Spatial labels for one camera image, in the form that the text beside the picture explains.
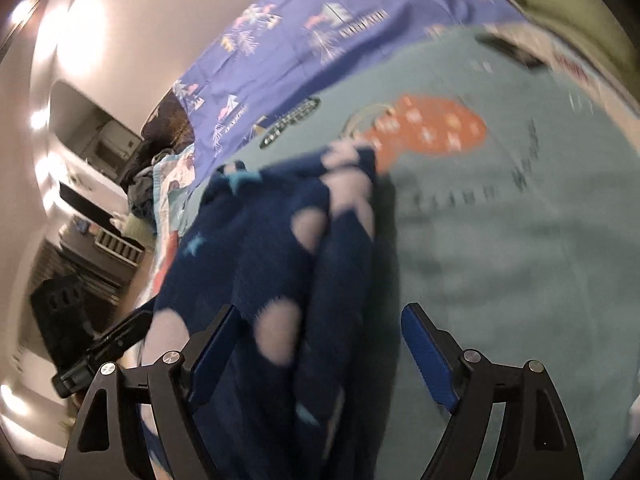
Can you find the dark brown headboard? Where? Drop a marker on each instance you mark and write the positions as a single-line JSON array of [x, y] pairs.
[[170, 125]]

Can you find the black chair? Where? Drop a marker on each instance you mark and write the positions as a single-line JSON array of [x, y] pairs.
[[60, 320]]

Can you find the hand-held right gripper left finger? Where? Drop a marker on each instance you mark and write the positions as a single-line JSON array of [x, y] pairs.
[[212, 360]]

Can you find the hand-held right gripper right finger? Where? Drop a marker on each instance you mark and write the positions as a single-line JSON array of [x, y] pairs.
[[430, 360]]

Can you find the cream pillow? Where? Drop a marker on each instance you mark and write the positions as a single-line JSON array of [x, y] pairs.
[[580, 5]]

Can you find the white pink printed cloth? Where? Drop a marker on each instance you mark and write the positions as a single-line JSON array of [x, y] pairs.
[[570, 65]]

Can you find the black phone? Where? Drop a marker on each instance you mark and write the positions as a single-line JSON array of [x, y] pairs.
[[510, 52]]

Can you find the pile of dark clothes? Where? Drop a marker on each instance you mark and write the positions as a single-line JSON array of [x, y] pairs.
[[142, 190]]

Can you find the navy fleece garment with stars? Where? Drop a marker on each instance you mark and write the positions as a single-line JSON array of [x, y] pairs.
[[260, 240]]

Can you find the purple bedsheet with tree print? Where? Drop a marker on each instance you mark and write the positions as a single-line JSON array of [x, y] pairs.
[[280, 60]]

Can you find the white slatted rack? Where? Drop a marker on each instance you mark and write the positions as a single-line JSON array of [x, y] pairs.
[[120, 247]]

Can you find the teal blanket with heart print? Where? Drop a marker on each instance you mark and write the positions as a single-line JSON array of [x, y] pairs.
[[500, 285]]

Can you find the black white zigzag cloth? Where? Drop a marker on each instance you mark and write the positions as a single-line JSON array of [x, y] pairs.
[[290, 120]]

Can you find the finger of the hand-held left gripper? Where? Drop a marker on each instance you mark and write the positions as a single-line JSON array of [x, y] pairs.
[[122, 335]]

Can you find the light blue cartoon quilt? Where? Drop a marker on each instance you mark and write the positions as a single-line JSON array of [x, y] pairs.
[[175, 180]]

